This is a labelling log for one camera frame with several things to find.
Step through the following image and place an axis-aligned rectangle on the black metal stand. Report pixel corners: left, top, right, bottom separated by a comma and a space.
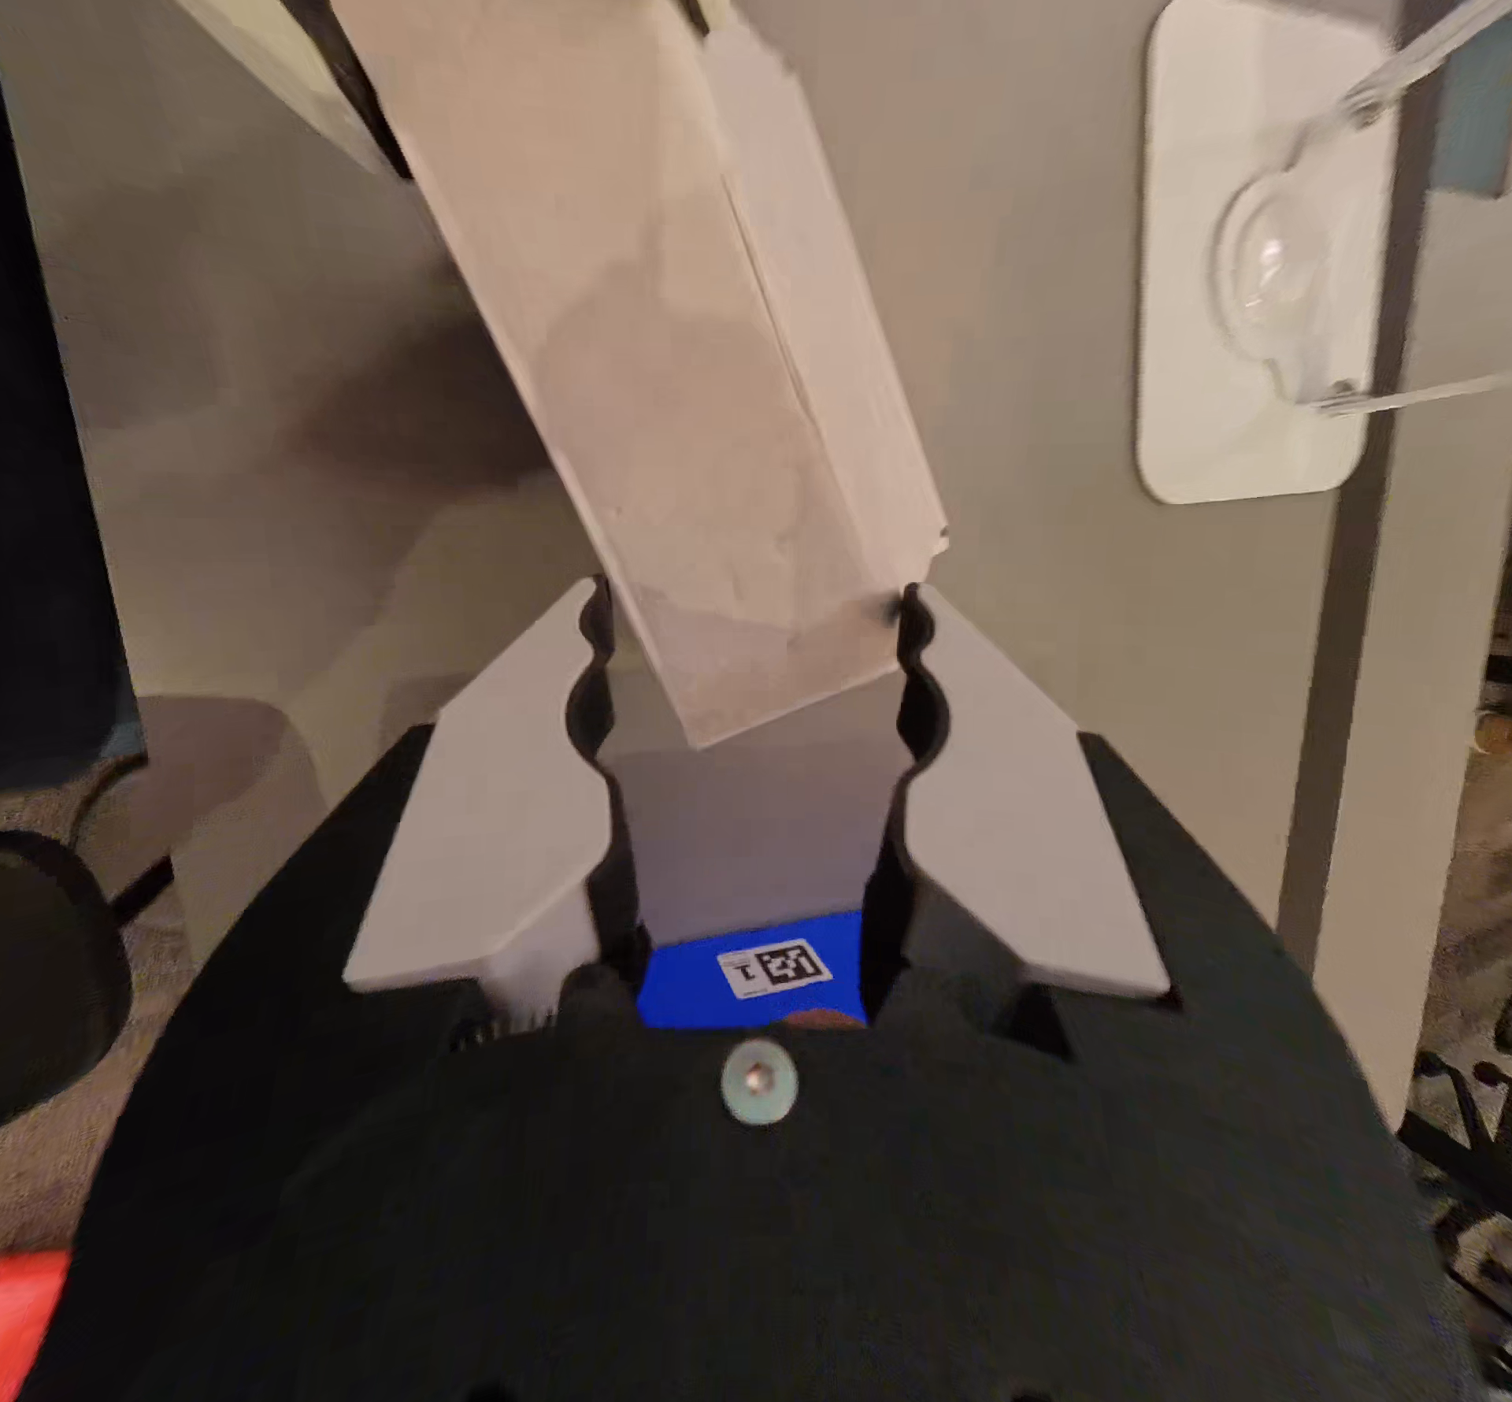
1403, 1042, 1512, 1226

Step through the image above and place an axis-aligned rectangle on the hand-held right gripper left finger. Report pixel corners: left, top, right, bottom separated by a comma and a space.
341, 575, 647, 1009

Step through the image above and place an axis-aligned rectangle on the blue plastic bin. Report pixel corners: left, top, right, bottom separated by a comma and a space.
637, 911, 873, 1032

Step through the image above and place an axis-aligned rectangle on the black round seat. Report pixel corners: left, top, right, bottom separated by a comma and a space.
0, 828, 134, 1124

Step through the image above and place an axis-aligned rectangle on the clear acrylic stand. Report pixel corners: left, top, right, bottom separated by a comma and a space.
1211, 0, 1512, 417

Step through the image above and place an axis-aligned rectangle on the white printed tag sticker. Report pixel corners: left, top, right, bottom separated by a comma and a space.
714, 937, 834, 1001

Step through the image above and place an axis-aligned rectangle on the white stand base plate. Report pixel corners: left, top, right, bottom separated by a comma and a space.
1134, 0, 1396, 507

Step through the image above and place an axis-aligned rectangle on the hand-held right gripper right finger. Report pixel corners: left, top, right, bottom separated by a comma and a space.
860, 581, 1176, 1001

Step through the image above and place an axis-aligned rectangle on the white cardboard box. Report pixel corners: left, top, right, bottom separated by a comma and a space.
314, 0, 948, 750

